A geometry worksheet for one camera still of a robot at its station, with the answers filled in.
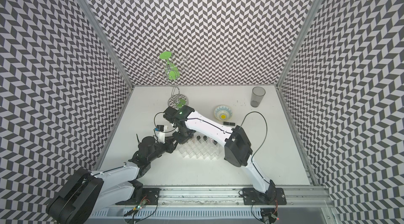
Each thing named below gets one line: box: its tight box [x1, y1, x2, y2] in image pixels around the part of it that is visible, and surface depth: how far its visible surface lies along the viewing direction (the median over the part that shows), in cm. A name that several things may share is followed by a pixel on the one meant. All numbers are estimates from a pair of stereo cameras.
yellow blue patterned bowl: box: [213, 104, 233, 121], surface depth 103 cm
